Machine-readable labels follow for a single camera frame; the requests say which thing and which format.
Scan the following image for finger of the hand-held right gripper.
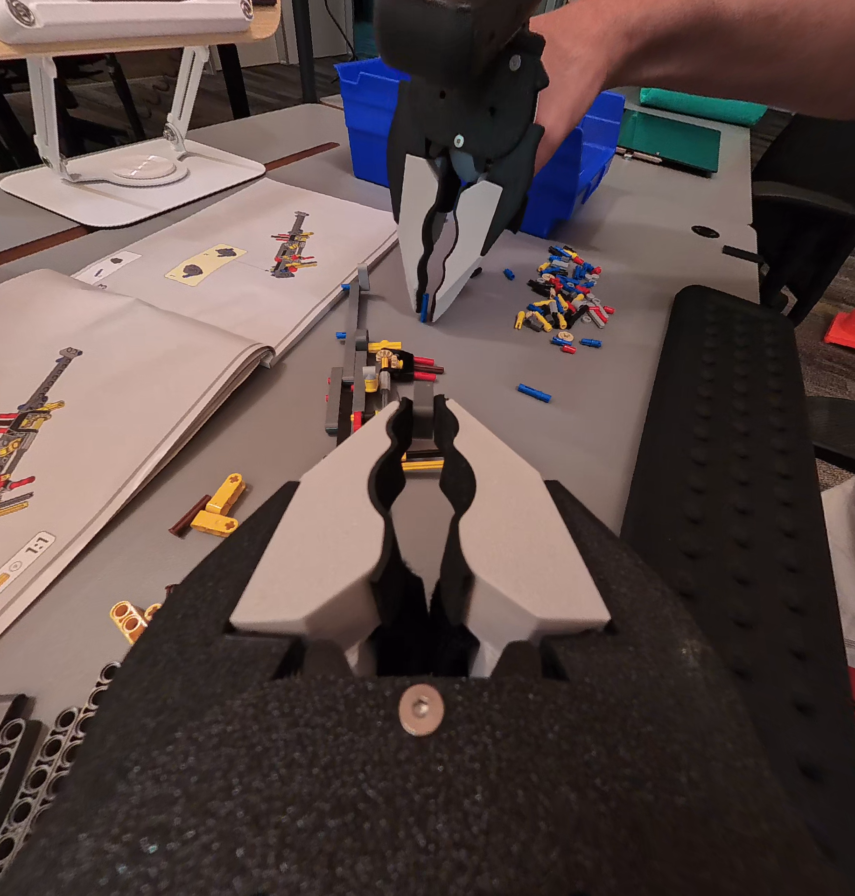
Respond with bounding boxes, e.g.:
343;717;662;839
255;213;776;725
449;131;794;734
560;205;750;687
427;181;504;324
398;153;451;309

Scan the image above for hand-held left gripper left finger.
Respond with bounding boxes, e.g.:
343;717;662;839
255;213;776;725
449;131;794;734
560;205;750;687
229;400;414;639

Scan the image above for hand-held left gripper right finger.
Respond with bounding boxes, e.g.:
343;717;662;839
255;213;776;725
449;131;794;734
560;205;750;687
433;395;612;643

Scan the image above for pile of small lego pins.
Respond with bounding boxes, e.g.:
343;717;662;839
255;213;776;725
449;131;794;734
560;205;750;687
515;244;616;354

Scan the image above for grey lego beam assembly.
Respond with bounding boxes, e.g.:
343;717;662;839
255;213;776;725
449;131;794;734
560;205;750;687
324;265;448;471

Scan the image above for small grey connector piece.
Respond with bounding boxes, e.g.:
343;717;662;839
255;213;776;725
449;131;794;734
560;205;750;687
410;381;439;452

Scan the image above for lego instruction booklet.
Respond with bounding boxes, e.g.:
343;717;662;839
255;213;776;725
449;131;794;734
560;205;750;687
0;178;400;655

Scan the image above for person's right forearm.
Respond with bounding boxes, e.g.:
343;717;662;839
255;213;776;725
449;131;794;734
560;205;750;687
603;0;855;121

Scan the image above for short brown lego axle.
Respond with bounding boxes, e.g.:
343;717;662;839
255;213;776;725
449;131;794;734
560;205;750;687
168;496;211;539

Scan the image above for yellow three-hole lego beam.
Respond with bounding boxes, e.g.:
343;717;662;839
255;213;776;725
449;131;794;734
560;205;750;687
109;601;164;645

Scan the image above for person's right hand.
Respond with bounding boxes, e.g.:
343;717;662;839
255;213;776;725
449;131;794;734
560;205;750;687
527;0;649;175

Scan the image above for blue storage bin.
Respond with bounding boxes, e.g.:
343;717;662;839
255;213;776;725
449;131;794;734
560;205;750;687
335;59;626;239

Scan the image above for yellow angled technic beams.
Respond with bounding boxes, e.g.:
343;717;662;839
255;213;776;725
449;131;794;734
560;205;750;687
205;475;248;515

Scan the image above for black perforated panel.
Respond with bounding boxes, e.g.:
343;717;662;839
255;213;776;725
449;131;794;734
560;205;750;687
622;283;855;896

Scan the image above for teal folded cloth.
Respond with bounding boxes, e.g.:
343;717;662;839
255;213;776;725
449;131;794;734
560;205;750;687
638;87;768;128

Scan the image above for black office chair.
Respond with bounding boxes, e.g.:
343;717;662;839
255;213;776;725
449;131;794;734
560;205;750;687
750;115;855;323

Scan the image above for pile of black grey beams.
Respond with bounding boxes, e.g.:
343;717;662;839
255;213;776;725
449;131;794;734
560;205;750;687
0;661;124;869

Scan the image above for white desk stand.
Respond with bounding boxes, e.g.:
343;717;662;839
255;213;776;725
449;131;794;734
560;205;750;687
25;45;215;186

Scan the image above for orange plastic cone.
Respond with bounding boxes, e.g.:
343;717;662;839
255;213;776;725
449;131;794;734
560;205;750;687
823;290;855;353

